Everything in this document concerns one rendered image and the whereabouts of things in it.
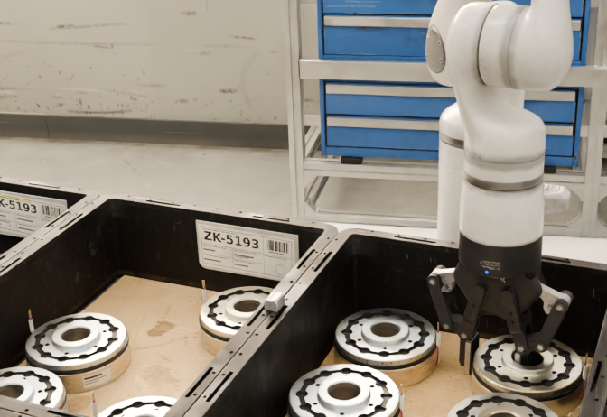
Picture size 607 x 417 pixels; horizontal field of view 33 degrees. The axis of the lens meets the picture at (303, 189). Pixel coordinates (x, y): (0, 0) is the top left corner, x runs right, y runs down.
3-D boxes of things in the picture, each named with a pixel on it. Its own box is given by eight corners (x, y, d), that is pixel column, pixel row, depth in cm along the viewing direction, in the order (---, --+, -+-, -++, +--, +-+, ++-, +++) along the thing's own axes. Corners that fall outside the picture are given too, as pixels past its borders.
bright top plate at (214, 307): (233, 282, 113) (233, 278, 113) (312, 302, 109) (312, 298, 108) (181, 326, 105) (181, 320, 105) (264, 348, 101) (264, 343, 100)
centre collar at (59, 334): (70, 322, 106) (69, 318, 105) (110, 330, 104) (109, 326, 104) (42, 347, 102) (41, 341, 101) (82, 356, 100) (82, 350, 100)
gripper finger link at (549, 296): (525, 278, 91) (513, 296, 93) (570, 307, 90) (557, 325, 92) (533, 267, 93) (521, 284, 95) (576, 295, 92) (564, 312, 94)
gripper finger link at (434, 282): (444, 263, 98) (469, 316, 99) (429, 267, 99) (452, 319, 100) (434, 275, 96) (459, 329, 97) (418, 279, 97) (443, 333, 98)
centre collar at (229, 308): (240, 294, 110) (239, 290, 110) (279, 304, 108) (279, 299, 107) (215, 316, 106) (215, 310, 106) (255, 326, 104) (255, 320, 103)
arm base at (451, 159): (440, 243, 133) (443, 121, 126) (511, 248, 131) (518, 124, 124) (432, 277, 125) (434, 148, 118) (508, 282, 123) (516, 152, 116)
